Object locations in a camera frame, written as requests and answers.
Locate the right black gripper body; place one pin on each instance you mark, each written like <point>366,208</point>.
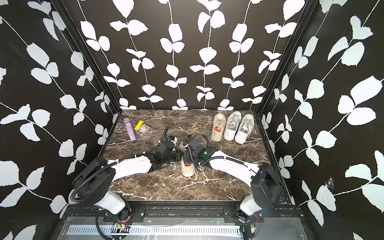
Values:
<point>190,159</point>

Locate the yellow small block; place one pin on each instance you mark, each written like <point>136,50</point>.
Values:
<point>139,124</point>

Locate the beige lace sneaker one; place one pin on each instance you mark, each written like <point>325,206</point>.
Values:
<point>187,166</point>
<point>219,124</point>

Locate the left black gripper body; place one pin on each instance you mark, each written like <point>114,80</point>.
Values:
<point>174,156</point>

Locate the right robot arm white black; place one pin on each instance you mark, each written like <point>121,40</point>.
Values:
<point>266,185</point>

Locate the white sneaker inner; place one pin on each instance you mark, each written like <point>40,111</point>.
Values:
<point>232,126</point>

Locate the purple glitter bottle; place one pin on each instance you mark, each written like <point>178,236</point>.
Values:
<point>130,129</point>

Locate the white sneaker outer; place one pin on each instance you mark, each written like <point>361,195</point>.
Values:
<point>245,129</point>

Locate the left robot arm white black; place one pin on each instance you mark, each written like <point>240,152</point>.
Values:
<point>92,185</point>

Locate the purple card box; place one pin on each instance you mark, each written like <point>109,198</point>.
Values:
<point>143,129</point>

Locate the white sneaker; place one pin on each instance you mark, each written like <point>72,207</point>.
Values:
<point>245,129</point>
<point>232,126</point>

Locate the white ventilation grille strip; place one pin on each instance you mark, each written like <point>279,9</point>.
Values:
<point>138,230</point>

